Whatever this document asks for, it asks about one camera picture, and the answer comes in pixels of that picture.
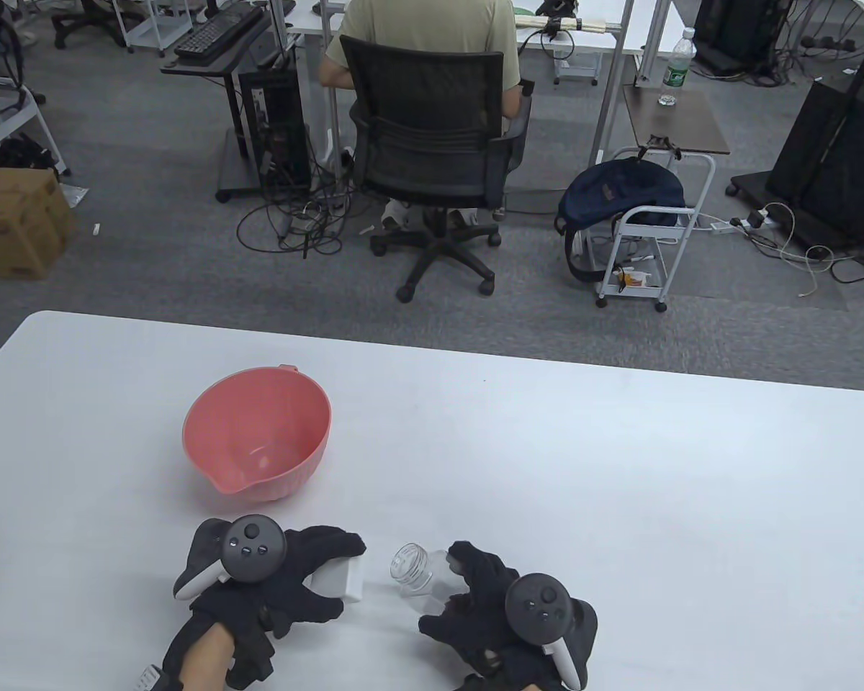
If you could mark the black keyboard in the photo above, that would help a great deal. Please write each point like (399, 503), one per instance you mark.
(212, 32)

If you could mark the black bag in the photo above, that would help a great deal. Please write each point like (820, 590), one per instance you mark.
(21, 155)

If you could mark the small white wheeled cart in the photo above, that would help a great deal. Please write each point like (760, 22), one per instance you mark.
(169, 29)

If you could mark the black swivel chair base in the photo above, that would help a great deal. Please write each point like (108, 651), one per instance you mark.
(90, 18)

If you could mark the black cabinet on wheels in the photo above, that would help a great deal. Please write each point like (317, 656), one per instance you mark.
(813, 144)

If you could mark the black computer tower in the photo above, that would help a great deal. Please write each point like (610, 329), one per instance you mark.
(281, 122)

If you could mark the navy blue backpack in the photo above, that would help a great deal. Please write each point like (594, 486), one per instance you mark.
(619, 191)

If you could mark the black equipment box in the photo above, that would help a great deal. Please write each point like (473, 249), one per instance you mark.
(734, 29)

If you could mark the person's left forearm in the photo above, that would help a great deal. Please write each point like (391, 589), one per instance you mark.
(201, 658)

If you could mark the white metal-legged desk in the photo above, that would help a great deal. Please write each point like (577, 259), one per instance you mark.
(597, 42)

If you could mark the person's left hand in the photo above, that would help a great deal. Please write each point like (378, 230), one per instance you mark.
(295, 597)

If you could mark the black mesh office chair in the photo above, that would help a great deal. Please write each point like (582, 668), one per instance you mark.
(417, 93)

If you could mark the black headset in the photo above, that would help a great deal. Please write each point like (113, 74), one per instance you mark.
(558, 7)

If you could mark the brown cardboard box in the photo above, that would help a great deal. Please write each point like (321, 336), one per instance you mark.
(14, 230)

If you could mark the green label water bottle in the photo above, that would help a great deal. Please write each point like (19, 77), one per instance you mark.
(675, 68)

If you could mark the clear plastic jar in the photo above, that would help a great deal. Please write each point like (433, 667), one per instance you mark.
(421, 583)

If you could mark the white label tag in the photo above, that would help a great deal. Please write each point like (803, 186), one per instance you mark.
(150, 680)

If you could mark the white square jar lid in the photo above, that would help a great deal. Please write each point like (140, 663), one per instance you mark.
(345, 579)

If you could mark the white metal rolling cart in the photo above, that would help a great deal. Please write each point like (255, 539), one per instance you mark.
(659, 214)

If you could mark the white power strip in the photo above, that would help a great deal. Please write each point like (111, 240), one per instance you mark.
(721, 228)
(756, 218)

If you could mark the pink salad bowl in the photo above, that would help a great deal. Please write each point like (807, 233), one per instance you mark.
(259, 410)

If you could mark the dark brown side table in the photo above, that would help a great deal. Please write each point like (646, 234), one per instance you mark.
(673, 129)

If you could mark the person's right hand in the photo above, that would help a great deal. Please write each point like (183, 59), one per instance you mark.
(482, 619)

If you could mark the dark rolling keyboard stand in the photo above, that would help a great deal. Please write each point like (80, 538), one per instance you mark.
(209, 66)

